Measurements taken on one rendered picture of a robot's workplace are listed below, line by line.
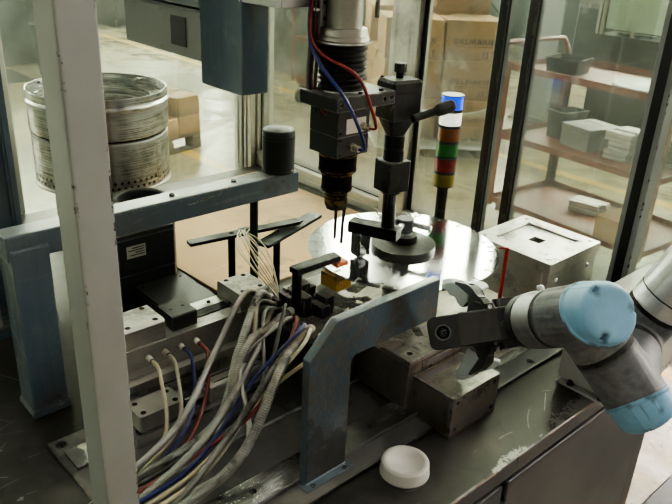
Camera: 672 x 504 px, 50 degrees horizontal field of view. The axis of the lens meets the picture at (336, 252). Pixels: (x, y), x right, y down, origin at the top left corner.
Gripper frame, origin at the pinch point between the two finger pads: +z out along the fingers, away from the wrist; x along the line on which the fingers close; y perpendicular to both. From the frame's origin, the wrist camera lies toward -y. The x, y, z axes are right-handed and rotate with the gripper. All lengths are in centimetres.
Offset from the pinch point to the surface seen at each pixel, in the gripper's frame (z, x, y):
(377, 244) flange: 11.4, 15.8, -4.4
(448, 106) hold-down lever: -9.4, 32.9, 0.9
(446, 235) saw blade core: 13.8, 16.6, 10.4
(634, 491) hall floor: 75, -55, 93
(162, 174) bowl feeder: 61, 42, -32
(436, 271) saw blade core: 3.1, 9.4, 1.5
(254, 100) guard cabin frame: 106, 75, 3
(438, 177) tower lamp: 27.8, 30.5, 18.5
